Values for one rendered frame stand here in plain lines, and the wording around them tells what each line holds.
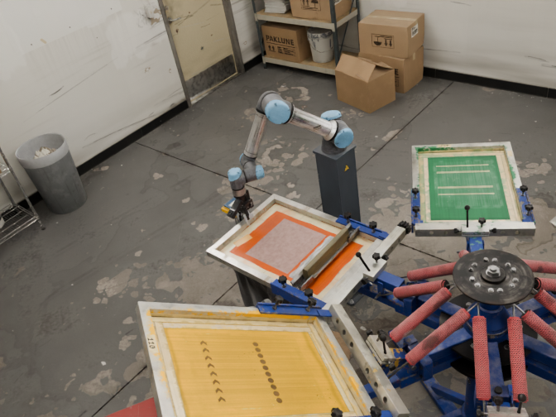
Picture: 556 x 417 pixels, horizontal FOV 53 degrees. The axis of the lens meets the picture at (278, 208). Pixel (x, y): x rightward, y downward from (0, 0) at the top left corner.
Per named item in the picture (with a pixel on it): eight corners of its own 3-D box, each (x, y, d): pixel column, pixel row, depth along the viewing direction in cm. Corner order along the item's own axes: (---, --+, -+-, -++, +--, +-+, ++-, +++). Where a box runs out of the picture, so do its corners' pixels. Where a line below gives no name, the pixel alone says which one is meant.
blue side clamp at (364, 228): (336, 229, 307) (334, 219, 303) (341, 223, 310) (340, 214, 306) (382, 247, 290) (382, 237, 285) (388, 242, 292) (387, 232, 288)
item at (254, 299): (244, 307, 328) (229, 256, 302) (248, 303, 330) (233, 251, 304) (305, 341, 302) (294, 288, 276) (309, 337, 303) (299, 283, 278)
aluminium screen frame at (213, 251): (207, 256, 305) (205, 251, 303) (275, 198, 336) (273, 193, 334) (322, 314, 259) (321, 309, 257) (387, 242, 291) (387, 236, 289)
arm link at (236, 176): (243, 171, 295) (228, 176, 294) (247, 188, 302) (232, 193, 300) (240, 164, 301) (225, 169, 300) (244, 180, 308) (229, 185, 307)
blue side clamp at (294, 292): (271, 292, 277) (270, 283, 273) (278, 286, 280) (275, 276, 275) (319, 318, 260) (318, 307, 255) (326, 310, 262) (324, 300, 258)
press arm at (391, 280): (366, 280, 266) (366, 273, 263) (373, 273, 270) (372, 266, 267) (398, 294, 256) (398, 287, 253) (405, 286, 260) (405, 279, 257)
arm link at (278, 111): (349, 122, 310) (266, 88, 284) (360, 134, 299) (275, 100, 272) (338, 140, 315) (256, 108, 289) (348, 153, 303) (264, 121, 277)
